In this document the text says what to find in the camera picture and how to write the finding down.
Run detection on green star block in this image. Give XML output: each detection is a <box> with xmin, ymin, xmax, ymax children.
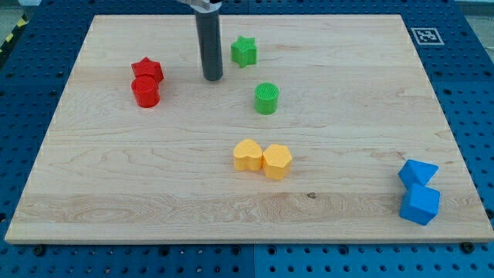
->
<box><xmin>231</xmin><ymin>36</ymin><xmax>257</xmax><ymax>68</ymax></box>

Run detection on yellow hexagon block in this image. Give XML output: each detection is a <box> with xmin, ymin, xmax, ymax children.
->
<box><xmin>262</xmin><ymin>144</ymin><xmax>293</xmax><ymax>180</ymax></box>

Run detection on white fiducial marker tag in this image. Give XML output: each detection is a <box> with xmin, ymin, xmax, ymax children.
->
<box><xmin>411</xmin><ymin>27</ymin><xmax>444</xmax><ymax>46</ymax></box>

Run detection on blue triangle block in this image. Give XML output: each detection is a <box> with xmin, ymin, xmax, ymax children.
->
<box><xmin>398</xmin><ymin>159</ymin><xmax>439</xmax><ymax>188</ymax></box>

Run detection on yellow heart block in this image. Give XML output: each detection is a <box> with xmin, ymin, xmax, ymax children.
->
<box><xmin>233</xmin><ymin>138</ymin><xmax>263</xmax><ymax>171</ymax></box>

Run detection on green cylinder block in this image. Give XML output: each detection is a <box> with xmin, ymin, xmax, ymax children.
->
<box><xmin>254</xmin><ymin>83</ymin><xmax>279</xmax><ymax>114</ymax></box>

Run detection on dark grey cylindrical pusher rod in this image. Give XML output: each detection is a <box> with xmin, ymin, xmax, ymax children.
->
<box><xmin>195</xmin><ymin>2</ymin><xmax>223</xmax><ymax>81</ymax></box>

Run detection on red cylinder block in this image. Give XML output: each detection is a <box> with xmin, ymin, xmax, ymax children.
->
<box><xmin>131</xmin><ymin>76</ymin><xmax>160</xmax><ymax>108</ymax></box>

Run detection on red star block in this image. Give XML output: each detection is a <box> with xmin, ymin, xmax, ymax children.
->
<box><xmin>131</xmin><ymin>56</ymin><xmax>164</xmax><ymax>83</ymax></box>

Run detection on light wooden board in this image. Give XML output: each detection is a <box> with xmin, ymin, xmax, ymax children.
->
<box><xmin>5</xmin><ymin>15</ymin><xmax>493</xmax><ymax>245</ymax></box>

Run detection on silver tool mount bracket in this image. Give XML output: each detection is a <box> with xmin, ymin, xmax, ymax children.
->
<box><xmin>178</xmin><ymin>0</ymin><xmax>222</xmax><ymax>12</ymax></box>

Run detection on blue cube block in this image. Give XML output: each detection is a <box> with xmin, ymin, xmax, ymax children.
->
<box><xmin>399</xmin><ymin>183</ymin><xmax>441</xmax><ymax>225</ymax></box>

